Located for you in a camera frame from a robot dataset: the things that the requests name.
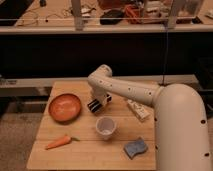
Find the white tube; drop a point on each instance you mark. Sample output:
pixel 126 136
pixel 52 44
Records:
pixel 138 109

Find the black white striped eraser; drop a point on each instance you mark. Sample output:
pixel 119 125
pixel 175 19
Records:
pixel 95 106

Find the grey right post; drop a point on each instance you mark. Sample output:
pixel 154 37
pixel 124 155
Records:
pixel 173 15

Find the grey left post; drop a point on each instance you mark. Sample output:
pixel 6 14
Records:
pixel 76 7

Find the blue sponge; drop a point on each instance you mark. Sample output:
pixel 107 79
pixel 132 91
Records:
pixel 135 147

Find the black bag on bench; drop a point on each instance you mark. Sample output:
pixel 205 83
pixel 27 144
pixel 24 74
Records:
pixel 111 17

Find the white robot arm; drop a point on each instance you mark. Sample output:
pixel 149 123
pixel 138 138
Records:
pixel 181 128

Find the grey post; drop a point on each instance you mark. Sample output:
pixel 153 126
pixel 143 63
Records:
pixel 173 15
pixel 76 7

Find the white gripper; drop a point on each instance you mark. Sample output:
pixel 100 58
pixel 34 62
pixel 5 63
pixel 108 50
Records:
pixel 101 95

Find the orange toy carrot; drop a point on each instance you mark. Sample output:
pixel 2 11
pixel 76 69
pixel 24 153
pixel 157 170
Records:
pixel 60 142

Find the white ceramic cup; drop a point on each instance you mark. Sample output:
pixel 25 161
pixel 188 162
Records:
pixel 105 127

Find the orange tool on bench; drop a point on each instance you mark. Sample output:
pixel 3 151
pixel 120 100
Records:
pixel 133 14

